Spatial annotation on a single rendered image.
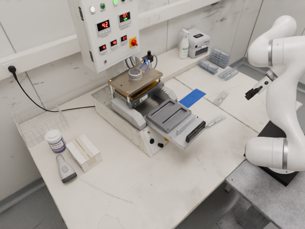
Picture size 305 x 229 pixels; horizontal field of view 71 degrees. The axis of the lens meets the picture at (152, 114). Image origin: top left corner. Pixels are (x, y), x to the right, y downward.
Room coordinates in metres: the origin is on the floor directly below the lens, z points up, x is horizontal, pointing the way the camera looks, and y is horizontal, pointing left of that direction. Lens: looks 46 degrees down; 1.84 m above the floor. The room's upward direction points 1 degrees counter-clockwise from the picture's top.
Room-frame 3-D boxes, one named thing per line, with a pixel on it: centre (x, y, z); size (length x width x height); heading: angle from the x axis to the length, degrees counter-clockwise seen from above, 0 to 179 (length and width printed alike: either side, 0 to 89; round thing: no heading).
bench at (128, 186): (1.06, -0.09, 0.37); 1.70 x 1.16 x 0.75; 129
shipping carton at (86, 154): (0.71, 0.40, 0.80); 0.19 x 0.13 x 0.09; 39
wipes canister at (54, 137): (0.77, 0.57, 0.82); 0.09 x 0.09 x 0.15
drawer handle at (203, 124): (0.70, -0.22, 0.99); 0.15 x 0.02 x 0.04; 135
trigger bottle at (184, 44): (1.75, -0.29, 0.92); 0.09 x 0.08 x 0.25; 29
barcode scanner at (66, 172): (0.63, 0.50, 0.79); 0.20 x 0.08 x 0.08; 39
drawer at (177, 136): (0.80, -0.12, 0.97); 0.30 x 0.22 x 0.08; 45
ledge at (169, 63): (1.66, -0.15, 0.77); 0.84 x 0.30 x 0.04; 129
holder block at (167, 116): (0.83, -0.09, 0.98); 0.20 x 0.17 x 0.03; 135
